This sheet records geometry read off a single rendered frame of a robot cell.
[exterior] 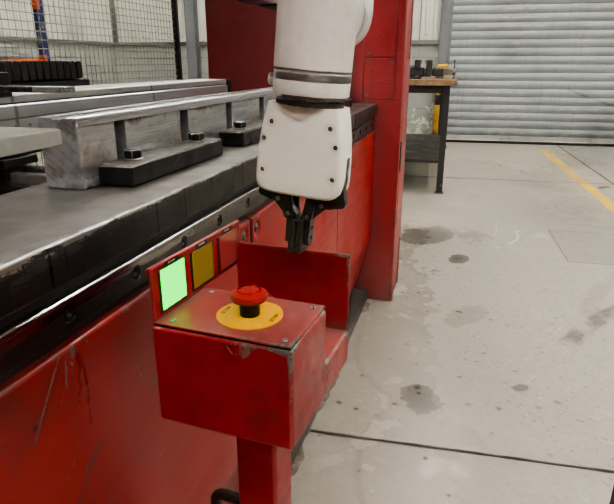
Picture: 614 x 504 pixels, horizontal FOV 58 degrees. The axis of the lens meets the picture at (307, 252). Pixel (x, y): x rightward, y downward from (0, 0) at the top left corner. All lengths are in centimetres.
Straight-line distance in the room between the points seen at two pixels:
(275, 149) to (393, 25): 179
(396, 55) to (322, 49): 180
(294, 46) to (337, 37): 4
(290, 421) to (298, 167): 27
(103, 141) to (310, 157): 35
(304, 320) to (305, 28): 29
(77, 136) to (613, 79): 768
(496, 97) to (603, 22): 145
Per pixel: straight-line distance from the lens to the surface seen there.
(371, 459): 165
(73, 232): 61
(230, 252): 73
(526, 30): 797
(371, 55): 239
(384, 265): 252
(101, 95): 131
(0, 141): 34
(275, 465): 73
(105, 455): 72
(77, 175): 81
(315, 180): 61
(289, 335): 56
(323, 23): 59
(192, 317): 61
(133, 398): 74
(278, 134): 62
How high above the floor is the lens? 104
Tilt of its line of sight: 19 degrees down
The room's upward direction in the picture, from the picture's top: straight up
